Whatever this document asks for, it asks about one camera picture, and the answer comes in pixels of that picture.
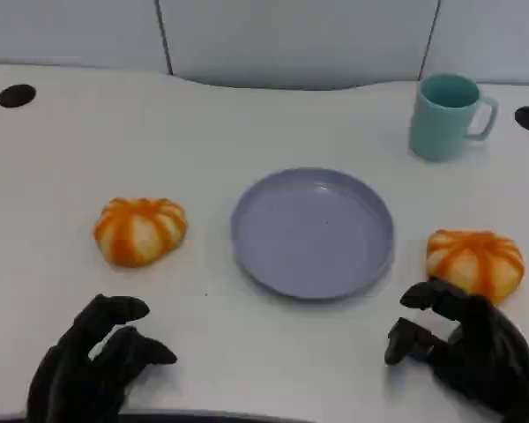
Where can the pale green mug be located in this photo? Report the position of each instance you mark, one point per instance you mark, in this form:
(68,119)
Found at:
(441,128)

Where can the grey partition panel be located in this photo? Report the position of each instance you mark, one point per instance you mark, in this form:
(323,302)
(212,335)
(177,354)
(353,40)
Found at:
(300,39)
(493,35)
(70,31)

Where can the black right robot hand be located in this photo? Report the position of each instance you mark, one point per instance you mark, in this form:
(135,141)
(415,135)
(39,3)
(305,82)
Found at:
(489,357)

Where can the orange and white bread roll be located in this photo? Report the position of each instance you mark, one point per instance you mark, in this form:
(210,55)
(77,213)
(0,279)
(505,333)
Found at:
(141,231)
(476,262)

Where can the lilac plate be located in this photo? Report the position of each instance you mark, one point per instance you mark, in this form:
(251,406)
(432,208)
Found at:
(313,233)

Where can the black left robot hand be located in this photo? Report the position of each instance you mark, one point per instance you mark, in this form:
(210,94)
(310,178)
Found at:
(79,374)

